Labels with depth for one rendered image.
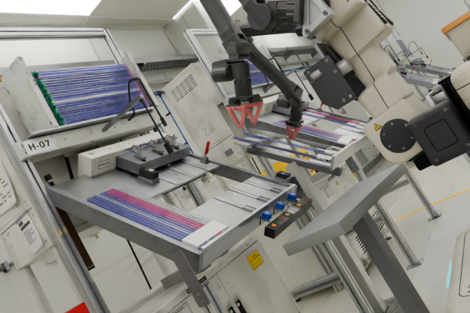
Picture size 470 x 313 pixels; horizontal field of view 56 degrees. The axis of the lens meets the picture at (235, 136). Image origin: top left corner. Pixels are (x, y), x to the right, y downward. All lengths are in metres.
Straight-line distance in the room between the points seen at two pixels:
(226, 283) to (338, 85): 0.90
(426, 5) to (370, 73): 7.73
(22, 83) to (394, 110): 1.38
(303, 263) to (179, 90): 1.42
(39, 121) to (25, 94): 0.12
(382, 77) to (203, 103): 1.77
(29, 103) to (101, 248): 1.86
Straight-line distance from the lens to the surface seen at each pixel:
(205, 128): 3.01
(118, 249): 3.64
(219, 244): 1.42
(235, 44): 1.40
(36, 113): 1.91
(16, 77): 1.98
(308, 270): 2.96
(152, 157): 1.92
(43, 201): 1.75
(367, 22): 1.44
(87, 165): 1.87
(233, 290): 1.86
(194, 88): 3.02
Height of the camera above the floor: 0.82
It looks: 6 degrees up
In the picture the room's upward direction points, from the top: 30 degrees counter-clockwise
